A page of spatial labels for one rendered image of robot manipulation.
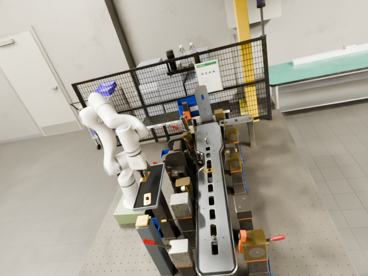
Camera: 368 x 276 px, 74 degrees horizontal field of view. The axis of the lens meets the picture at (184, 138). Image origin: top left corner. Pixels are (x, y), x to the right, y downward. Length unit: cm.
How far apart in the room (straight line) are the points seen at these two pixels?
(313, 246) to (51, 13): 501
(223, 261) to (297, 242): 56
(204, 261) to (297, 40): 405
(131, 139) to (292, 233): 110
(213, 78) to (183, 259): 168
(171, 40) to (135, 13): 73
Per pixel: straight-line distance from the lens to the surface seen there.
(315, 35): 482
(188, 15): 451
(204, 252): 131
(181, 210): 142
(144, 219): 132
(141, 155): 135
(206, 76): 244
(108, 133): 169
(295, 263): 161
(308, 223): 176
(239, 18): 240
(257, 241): 123
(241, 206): 140
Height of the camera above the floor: 208
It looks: 31 degrees down
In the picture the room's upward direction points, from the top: 16 degrees counter-clockwise
